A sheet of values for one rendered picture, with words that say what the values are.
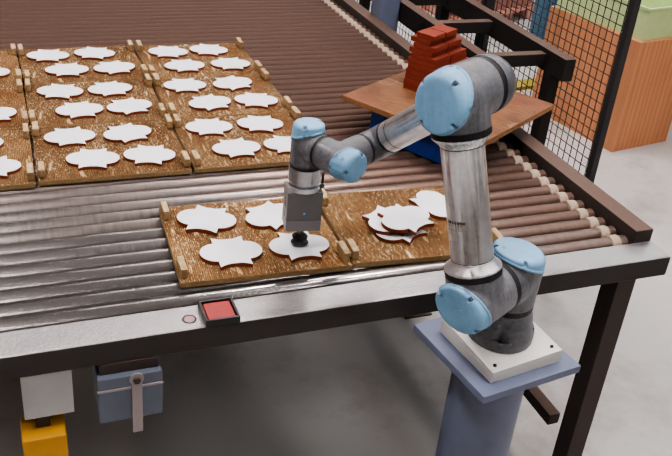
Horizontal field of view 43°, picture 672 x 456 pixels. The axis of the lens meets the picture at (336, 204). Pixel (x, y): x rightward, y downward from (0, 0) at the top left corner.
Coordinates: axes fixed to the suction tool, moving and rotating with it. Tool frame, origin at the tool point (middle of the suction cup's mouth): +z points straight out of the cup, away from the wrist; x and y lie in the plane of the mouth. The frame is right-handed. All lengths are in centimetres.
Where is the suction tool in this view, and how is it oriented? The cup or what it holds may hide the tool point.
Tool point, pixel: (299, 241)
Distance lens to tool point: 208.7
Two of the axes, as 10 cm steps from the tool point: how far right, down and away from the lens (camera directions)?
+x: 1.9, 4.9, -8.5
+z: -0.9, 8.7, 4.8
